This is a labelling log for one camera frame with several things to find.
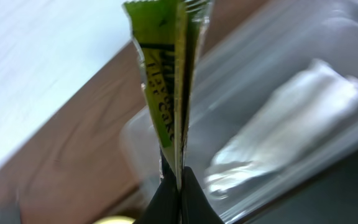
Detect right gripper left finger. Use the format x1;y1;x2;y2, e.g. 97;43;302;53
134;152;179;224

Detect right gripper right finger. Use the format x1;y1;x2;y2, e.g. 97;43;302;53
181;167;224;224

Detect white napkin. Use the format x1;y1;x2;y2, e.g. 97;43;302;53
204;58;358;195

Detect green snack wrapper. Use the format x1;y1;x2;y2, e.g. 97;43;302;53
123;0;213;189

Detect yellow round plate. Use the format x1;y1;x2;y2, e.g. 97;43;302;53
93;215;135;224

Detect clear plastic bin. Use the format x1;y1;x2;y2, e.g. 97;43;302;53
118;0;358;223

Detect black plastic tray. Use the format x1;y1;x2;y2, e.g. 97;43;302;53
243;151;358;224

